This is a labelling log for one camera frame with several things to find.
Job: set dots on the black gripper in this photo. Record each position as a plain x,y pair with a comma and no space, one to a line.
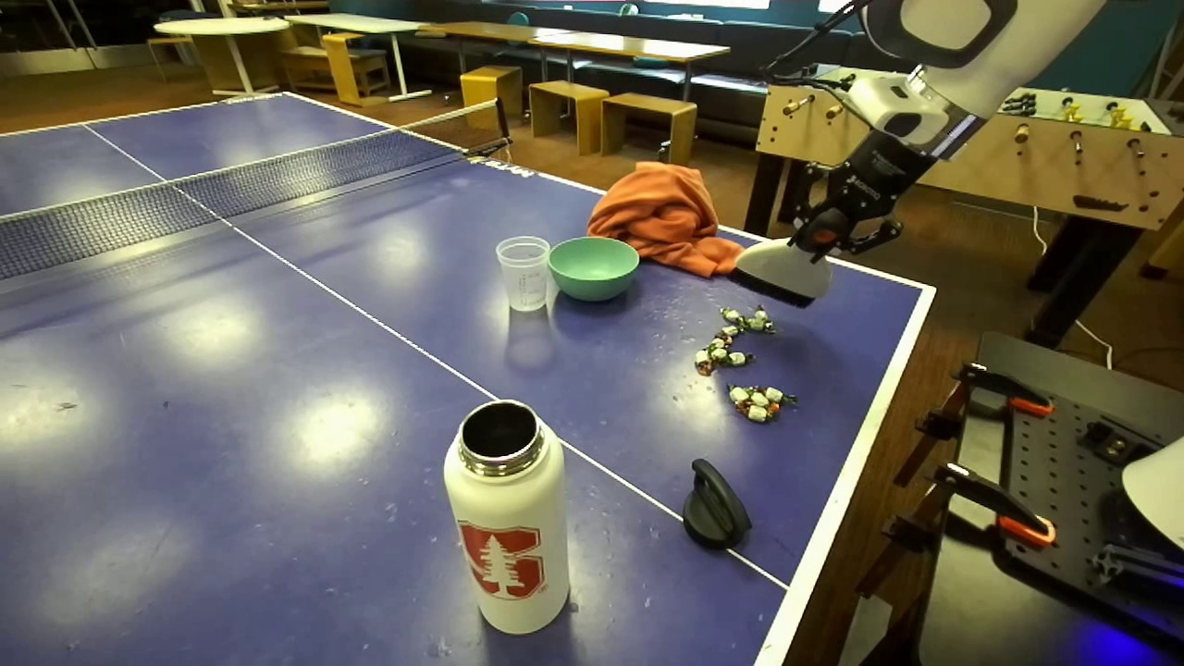
861,196

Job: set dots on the white and black brush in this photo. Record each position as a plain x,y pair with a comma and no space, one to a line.
778,269

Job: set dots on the pile of candies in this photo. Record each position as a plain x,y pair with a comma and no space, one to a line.
726,354

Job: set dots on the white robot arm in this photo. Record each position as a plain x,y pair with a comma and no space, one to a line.
964,61

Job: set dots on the orange cloth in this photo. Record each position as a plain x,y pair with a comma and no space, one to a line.
667,216

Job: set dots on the foosball table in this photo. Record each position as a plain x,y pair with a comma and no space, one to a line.
1104,164

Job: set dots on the wooden bench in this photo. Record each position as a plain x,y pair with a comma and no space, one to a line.
675,120

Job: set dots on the teal bowl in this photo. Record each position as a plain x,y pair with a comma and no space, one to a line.
594,269

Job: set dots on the clear plastic cup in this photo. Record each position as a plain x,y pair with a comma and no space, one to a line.
528,275

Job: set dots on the small black clip object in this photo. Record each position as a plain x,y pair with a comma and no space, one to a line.
713,512

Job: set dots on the long wooden table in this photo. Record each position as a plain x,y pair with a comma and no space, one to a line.
568,45

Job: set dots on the yellow wooden stool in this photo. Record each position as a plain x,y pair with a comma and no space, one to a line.
494,83

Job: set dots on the black perforated cart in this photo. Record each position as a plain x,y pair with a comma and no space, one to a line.
1068,604

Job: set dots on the white water bottle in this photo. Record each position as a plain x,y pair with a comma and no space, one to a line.
506,484

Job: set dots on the round white table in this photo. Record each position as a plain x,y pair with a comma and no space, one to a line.
229,30

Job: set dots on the table tennis net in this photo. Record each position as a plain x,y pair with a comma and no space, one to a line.
99,188

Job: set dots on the orange handled clamp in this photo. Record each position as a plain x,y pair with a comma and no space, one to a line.
1016,395
1012,514

